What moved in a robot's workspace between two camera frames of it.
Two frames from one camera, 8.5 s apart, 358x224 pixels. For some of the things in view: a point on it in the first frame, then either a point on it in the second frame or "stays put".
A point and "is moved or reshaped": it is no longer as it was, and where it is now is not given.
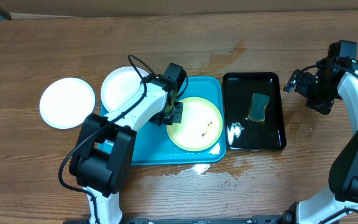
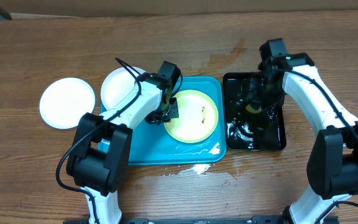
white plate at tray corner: (119, 84) stays put
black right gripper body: (319, 94) -> (265, 96)
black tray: (242, 134) stays put
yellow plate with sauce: (201, 127) is moved or reshaped
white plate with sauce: (66, 102) stays put
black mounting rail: (257, 219) stays put
